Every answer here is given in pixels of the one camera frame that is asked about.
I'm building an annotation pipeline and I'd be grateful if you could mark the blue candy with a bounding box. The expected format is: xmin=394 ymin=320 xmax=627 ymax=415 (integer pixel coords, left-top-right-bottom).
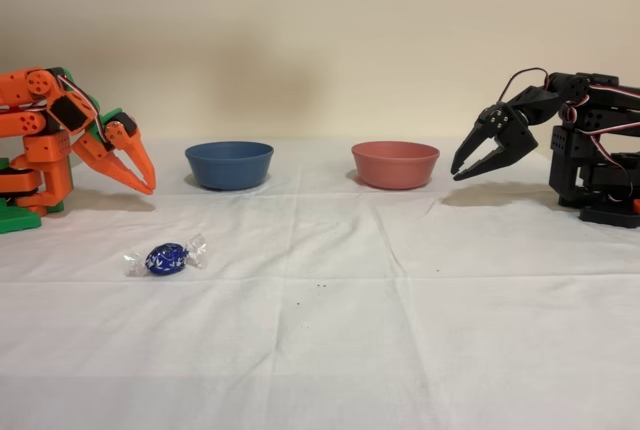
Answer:
xmin=123 ymin=232 xmax=208 ymax=280

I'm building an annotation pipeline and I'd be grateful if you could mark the pink bowl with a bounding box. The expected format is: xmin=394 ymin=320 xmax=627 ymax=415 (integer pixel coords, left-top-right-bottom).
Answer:
xmin=351 ymin=141 xmax=441 ymax=190

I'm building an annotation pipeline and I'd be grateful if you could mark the blue bowl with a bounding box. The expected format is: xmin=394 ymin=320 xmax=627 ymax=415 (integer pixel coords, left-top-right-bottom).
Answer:
xmin=184 ymin=141 xmax=275 ymax=192

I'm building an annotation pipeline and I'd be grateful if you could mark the white tablecloth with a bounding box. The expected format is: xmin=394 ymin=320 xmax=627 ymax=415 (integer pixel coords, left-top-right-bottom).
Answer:
xmin=0 ymin=137 xmax=640 ymax=430

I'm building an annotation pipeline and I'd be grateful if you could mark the orange arm gripper cable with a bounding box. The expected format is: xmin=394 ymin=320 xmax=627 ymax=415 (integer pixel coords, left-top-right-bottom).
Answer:
xmin=56 ymin=74 xmax=110 ymax=147

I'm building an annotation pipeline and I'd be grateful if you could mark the black arm gripper cable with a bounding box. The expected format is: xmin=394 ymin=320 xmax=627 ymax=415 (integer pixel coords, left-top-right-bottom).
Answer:
xmin=498 ymin=67 xmax=550 ymax=104

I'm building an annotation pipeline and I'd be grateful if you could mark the green arm base plate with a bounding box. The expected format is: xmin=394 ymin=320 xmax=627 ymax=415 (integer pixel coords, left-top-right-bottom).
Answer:
xmin=0 ymin=157 xmax=42 ymax=235

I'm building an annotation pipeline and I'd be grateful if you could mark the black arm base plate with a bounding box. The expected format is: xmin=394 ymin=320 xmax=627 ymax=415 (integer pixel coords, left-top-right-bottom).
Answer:
xmin=579 ymin=203 xmax=640 ymax=230

